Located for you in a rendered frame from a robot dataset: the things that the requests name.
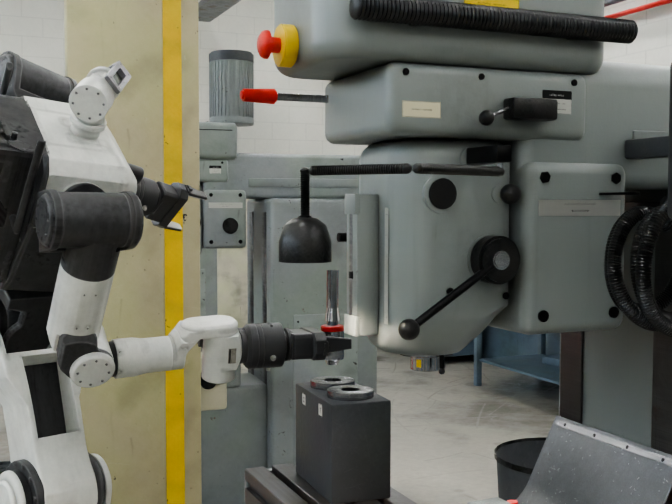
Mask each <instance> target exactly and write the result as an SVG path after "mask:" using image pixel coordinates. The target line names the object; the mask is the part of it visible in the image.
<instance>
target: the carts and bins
mask: <svg viewBox="0 0 672 504"><path fill-rule="evenodd" d="M546 438H547V437H538V438H523V439H516V440H511V441H507V442H504V443H502V444H500V445H498V446H497V447H496V448H495V449H494V458H495V460H496V461H497V479H498V497H499V498H501V499H503V500H505V501H507V500H516V499H517V498H518V497H519V496H520V494H521V493H522V492H523V490H524V489H525V487H526V485H527V483H528V481H529V479H530V476H531V474H532V472H533V469H534V467H535V464H536V462H537V460H538V457H539V455H540V452H541V450H542V448H543V445H544V443H545V441H546ZM495 453H496V454H495Z"/></svg>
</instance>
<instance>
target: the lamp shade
mask: <svg viewBox="0 0 672 504"><path fill-rule="evenodd" d="M279 262H283V263H327V262H332V242H331V238H330V235H329V232H328V229H327V226H326V225H325V224H324V223H323V222H321V221H320V220H319V219H317V218H313V217H312V216H298V217H297V218H293V219H291V220H290V221H289V222H287V223H286V224H285V225H284V226H283V229H282V232H281V236H280V239H279Z"/></svg>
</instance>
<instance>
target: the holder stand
mask: <svg viewBox="0 0 672 504"><path fill-rule="evenodd" d="M390 454H391V401H390V400H388V399H386V398H384V397H383V396H381V395H379V394H377V393H375V392H374V389H373V388H371V387H368V386H362V385H359V384H357V383H355V380H354V379H353V378H350V377H345V376H320V377H315V378H312V379H311V380H310V382H305V383H297V384H296V472H297V473H298V474H299V475H300V476H301V477H302V478H303V479H304V480H306V481H307V482H308V483H309V484H310V485H311V486H312V487H313V488H314V489H315V490H316V491H318V492H319V493H320V494H321V495H322V496H323V497H324V498H325V499H326V500H327V501H329V502H330V503H331V504H340V503H349V502H357V501H365V500H374V499H382V498H389V497H390Z"/></svg>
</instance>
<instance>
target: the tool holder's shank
mask: <svg viewBox="0 0 672 504"><path fill-rule="evenodd" d="M338 296H339V270H327V302H326V307H327V308H326V314H325V321H327V326H338V321H340V315H339V308H338Z"/></svg>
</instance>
